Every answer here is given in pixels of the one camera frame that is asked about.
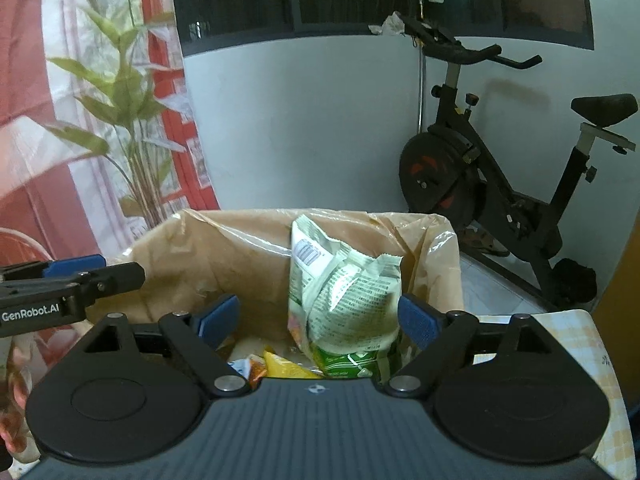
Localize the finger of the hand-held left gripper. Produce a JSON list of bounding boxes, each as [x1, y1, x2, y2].
[[75, 262, 147, 311], [0, 255, 107, 283]]

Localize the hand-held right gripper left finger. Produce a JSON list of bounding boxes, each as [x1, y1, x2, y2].
[[80, 294, 253, 397]]

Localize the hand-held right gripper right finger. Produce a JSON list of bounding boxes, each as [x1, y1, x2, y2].
[[382, 294, 551, 397]]

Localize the green and white snack packet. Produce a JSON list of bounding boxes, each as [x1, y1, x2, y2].
[[287, 214, 405, 380]]

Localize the orange and blue snack packet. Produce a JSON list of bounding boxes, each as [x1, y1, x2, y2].
[[227, 355, 268, 386]]

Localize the yellow snack packet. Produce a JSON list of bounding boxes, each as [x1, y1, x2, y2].
[[262, 351, 323, 380]]

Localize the brown sandals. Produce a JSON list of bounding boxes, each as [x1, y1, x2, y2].
[[460, 227, 511, 258]]

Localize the black exercise bike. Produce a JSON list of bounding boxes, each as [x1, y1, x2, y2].
[[397, 12, 638, 311]]

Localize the black cloth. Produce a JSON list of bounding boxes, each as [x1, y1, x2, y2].
[[552, 258, 598, 306]]

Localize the green leafy plant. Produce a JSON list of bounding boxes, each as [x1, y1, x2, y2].
[[42, 0, 188, 238]]

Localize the yellow checkered tablecloth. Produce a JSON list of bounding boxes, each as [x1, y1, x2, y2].
[[472, 309, 632, 476]]

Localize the red and white printed curtain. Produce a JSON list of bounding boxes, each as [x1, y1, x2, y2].
[[0, 0, 221, 321]]

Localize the metal pole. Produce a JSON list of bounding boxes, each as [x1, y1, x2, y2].
[[415, 0, 427, 136]]

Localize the crumpled white tissue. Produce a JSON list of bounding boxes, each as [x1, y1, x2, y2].
[[368, 11, 407, 37]]

